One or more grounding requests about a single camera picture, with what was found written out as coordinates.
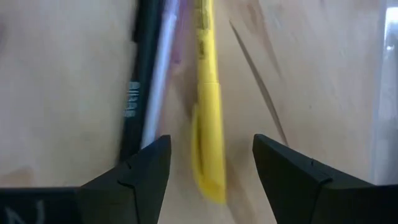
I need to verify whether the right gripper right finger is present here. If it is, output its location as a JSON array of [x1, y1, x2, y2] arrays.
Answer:
[[252, 134, 374, 224]]

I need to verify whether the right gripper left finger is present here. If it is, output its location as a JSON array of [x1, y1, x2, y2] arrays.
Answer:
[[77, 134, 172, 224]]

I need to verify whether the yellow pen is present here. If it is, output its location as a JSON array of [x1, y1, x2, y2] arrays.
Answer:
[[190, 0, 228, 205]]

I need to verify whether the dark pen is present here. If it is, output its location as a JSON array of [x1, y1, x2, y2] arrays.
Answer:
[[118, 0, 165, 163]]

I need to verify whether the clear plastic supply box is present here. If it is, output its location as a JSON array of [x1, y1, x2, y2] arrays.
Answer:
[[369, 0, 398, 187]]

